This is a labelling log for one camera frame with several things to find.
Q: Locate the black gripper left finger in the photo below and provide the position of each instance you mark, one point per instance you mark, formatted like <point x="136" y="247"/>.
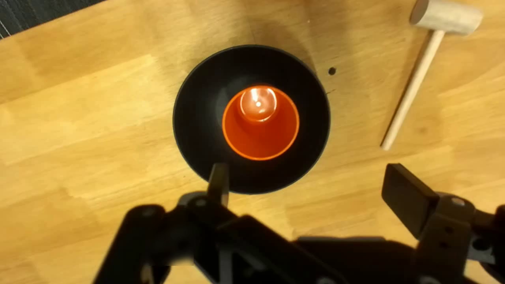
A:
<point x="210" y="247"/>

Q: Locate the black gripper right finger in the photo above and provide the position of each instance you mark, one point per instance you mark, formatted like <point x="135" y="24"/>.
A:
<point x="452" y="237"/>

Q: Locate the orange plastic cup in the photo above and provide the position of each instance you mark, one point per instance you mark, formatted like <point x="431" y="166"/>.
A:
<point x="261" y="135"/>

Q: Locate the black bowl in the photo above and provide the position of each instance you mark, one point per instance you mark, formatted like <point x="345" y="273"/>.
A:
<point x="199" y="120"/>

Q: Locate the small wooden mallet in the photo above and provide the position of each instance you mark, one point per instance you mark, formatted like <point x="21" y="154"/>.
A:
<point x="416" y="84"/>

